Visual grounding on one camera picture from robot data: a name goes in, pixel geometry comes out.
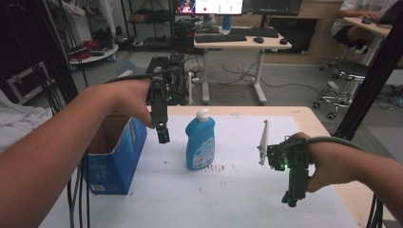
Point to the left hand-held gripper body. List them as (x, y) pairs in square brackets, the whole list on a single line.
[(159, 104)]

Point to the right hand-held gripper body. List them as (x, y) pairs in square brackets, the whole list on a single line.
[(296, 158)]

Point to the blue bottle with white cap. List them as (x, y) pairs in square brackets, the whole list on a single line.
[(200, 145)]

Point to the blue cardboard box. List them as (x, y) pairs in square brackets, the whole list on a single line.
[(117, 158)]

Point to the person's left hand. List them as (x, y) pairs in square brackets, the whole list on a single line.
[(126, 96)]

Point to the person's right hand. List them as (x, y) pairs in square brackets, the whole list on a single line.
[(329, 164)]

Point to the black equipment box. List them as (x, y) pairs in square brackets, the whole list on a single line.
[(172, 79)]

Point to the white table mat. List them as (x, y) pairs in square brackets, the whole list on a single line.
[(221, 196)]

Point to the round white table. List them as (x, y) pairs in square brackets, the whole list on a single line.
[(95, 54)]

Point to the black shelf rack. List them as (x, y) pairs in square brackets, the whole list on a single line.
[(149, 22)]

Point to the black keyboard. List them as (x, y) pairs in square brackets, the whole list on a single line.
[(255, 31), (220, 38)]

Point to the black round stool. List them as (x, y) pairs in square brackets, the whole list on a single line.
[(345, 82)]

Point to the light wooden office desk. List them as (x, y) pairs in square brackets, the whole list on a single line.
[(240, 46)]

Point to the small blue bottle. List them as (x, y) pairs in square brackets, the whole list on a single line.
[(226, 22)]

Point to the black metal stand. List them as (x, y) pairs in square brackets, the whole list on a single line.
[(370, 82)]

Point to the monitor with bright screen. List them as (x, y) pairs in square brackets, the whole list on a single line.
[(215, 6)]

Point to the black computer mouse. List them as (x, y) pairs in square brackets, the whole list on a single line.
[(259, 40), (283, 41)]

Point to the black case with metal edges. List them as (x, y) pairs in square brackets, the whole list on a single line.
[(28, 80)]

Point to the white cloth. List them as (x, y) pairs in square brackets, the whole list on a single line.
[(19, 120)]

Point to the light wooden side desk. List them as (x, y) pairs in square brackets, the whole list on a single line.
[(370, 30)]

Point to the dark monitor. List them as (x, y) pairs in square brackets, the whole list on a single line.
[(272, 6)]

